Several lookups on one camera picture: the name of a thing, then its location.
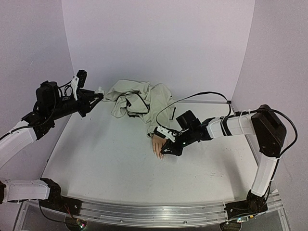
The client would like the black camera cable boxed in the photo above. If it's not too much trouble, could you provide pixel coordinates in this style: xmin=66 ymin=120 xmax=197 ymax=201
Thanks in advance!
xmin=155 ymin=91 xmax=299 ymax=159

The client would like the white nail polish bottle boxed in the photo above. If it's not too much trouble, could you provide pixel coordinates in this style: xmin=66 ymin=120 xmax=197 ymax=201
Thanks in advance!
xmin=95 ymin=87 xmax=105 ymax=95

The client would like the mannequin hand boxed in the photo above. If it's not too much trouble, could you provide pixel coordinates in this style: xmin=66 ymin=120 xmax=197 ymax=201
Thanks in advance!
xmin=152 ymin=134 xmax=167 ymax=160

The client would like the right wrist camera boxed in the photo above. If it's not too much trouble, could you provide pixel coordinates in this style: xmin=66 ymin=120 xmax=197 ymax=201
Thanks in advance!
xmin=154 ymin=126 xmax=179 ymax=142

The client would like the beige zip jacket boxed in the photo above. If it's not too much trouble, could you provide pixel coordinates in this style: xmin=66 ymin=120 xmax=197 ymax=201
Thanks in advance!
xmin=104 ymin=80 xmax=175 ymax=138

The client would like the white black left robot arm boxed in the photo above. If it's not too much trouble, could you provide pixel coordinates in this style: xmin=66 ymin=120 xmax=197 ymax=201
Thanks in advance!
xmin=0 ymin=81 xmax=104 ymax=210

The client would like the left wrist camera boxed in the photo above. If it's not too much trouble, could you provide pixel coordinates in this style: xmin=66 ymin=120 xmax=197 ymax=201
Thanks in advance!
xmin=71 ymin=70 xmax=87 ymax=101

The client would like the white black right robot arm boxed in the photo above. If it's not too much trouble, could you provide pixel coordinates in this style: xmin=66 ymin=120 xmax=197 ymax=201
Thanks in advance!
xmin=154 ymin=104 xmax=286 ymax=201

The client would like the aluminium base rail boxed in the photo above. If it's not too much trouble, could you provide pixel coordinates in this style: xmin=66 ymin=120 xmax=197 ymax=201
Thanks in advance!
xmin=21 ymin=192 xmax=282 ymax=226

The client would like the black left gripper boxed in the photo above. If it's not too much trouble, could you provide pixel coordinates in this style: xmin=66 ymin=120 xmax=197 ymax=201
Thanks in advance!
xmin=48 ymin=89 xmax=103 ymax=120

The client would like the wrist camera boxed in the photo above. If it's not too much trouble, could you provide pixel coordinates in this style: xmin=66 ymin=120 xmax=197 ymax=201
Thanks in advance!
xmin=154 ymin=126 xmax=179 ymax=142
xmin=71 ymin=70 xmax=87 ymax=101

